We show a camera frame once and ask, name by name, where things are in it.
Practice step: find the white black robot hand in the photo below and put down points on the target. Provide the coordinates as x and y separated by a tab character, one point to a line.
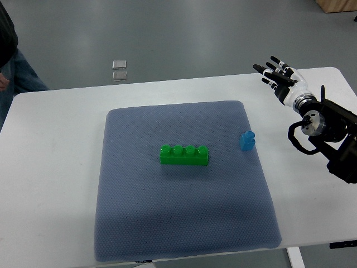
288	84

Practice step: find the small blue block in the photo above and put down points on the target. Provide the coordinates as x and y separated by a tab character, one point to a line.
247	141

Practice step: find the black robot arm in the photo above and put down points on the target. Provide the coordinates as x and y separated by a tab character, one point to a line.
332	130

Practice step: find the long green block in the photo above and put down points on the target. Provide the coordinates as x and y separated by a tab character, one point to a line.
179	155

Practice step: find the wooden box corner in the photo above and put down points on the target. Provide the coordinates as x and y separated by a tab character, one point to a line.
335	6

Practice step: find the black table control panel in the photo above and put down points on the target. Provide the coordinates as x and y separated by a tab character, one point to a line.
343	244

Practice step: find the white table leg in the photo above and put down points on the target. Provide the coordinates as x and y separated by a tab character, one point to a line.
295	257

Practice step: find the lower metal floor plate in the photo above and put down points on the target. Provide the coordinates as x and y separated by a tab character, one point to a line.
119	76

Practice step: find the metal floor plate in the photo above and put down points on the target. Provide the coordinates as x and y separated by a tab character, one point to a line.
119	64
119	76

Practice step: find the upper metal floor plate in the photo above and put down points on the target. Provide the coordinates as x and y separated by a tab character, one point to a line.
119	64

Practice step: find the blue-grey textured mat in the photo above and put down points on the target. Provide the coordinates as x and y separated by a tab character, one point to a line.
148	211

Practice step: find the person in dark clothes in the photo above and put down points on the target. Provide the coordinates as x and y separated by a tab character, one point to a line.
17	75

